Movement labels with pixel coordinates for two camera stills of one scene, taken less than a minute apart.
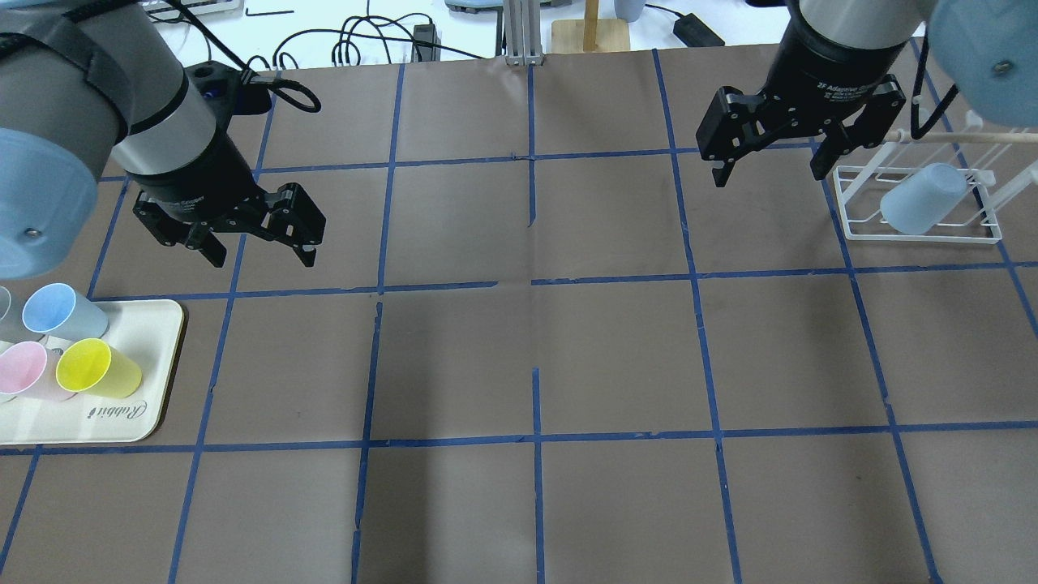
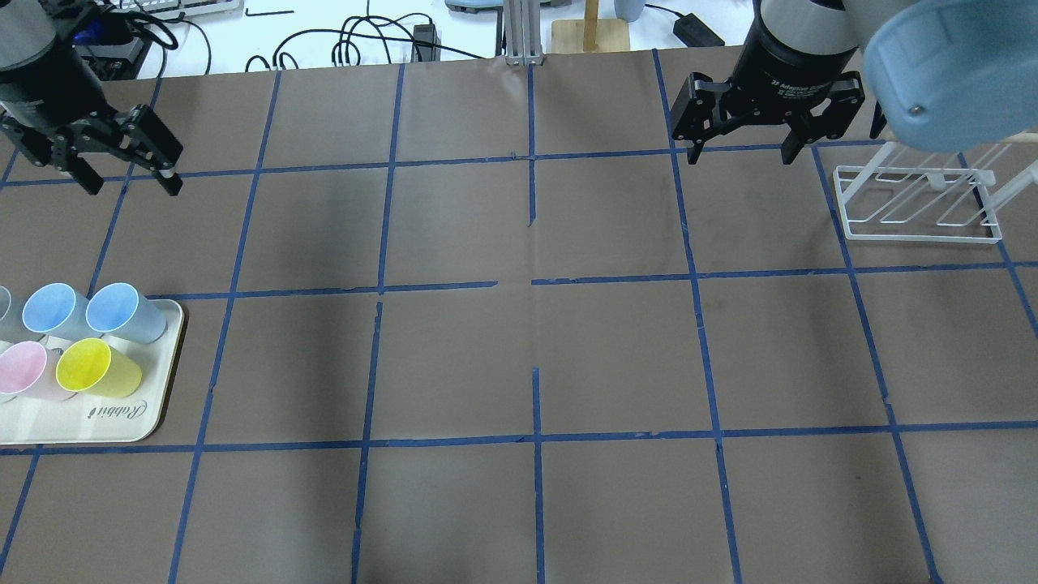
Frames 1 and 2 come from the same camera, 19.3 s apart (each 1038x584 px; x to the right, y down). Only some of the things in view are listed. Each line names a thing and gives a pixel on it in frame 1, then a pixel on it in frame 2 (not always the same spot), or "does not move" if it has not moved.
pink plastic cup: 27,367 does not move
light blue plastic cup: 916,203 → 117,309
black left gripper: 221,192 → 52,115
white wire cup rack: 1004,169 does not move
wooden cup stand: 591,33 does not move
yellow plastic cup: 88,366 does not move
